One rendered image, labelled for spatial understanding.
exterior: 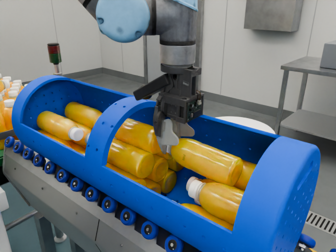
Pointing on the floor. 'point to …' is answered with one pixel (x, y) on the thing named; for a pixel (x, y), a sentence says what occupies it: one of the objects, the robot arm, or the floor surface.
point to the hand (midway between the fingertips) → (168, 144)
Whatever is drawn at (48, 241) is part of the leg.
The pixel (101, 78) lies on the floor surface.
